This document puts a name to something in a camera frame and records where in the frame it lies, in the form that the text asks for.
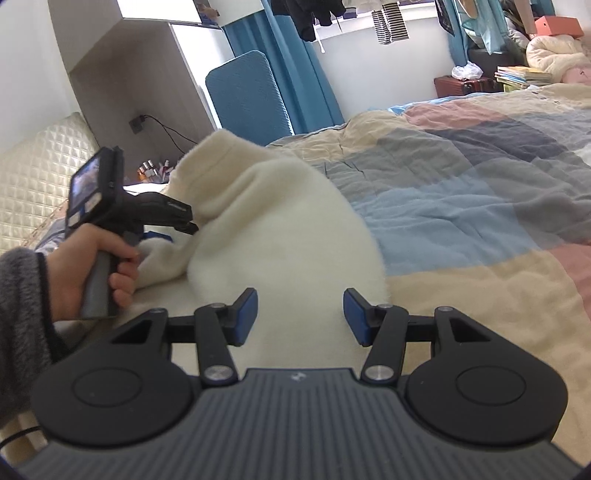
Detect teal hanging cloth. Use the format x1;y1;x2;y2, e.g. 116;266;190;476
455;0;509;66

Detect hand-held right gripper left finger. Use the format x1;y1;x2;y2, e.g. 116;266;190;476
109;287;259;387

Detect orange box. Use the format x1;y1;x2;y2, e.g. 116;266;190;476
533;15;583;40

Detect black power cable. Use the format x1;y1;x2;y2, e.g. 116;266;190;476
140;114;205;163

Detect group of small bottles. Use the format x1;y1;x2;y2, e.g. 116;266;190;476
137;159;175;184

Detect stack of books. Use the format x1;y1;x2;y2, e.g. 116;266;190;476
494;65;554;88

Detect pastel patchwork quilt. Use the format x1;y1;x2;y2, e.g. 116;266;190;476
268;83;591;467

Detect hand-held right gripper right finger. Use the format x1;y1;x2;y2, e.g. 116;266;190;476
342;287;491;385

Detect person's left hand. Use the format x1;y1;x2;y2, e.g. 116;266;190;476
46;226;141;325

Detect blue padded panel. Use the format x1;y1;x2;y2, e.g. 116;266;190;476
205;50;295;148

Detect white wall cabinet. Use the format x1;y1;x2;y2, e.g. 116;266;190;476
47;0;228;185

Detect cream bundled duvet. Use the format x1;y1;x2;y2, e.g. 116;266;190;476
526;34;591;84

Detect dark red wooden box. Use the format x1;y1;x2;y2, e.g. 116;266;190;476
433;75;498;99

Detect cream sweater with striped sleeves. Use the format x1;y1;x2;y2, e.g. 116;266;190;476
115;129;391;372

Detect cream quilted headboard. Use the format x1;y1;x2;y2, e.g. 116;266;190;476
0;112;110;259

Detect person's left forearm grey sleeve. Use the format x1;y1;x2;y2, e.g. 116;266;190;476
0;247;70;432

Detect blue curtain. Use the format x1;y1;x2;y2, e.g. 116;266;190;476
223;0;346;127

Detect white plastic bag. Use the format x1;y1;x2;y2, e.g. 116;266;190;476
451;61;484;82

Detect dark hanging clothes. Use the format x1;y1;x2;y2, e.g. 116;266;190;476
270;0;347;43

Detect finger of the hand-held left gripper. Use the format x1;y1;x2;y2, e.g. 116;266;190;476
141;217;200;234
137;192;195;221

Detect striped hanging socks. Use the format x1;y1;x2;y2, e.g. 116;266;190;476
371;2;411;46

